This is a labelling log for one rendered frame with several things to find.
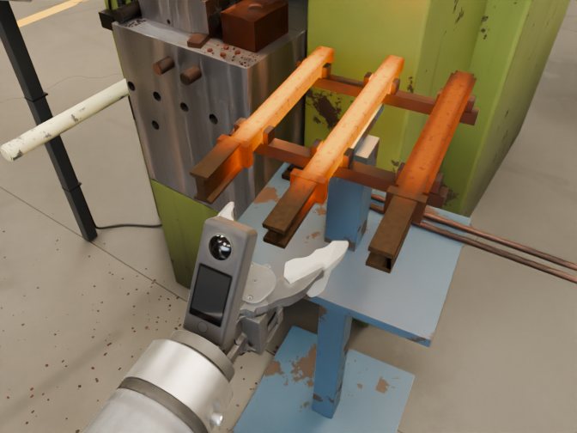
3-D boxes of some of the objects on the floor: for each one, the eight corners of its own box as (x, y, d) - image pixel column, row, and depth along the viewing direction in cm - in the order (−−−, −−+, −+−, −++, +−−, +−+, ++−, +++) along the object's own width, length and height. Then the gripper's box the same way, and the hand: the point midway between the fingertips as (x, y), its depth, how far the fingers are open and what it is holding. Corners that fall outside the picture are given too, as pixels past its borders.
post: (89, 242, 188) (-43, -84, 113) (82, 238, 189) (-52, -87, 114) (98, 235, 190) (-26, -88, 115) (91, 231, 192) (-36, -90, 117)
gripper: (123, 353, 53) (221, 233, 66) (289, 435, 47) (361, 284, 60) (102, 305, 47) (214, 183, 60) (289, 392, 41) (369, 234, 54)
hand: (288, 216), depth 58 cm, fingers open, 14 cm apart
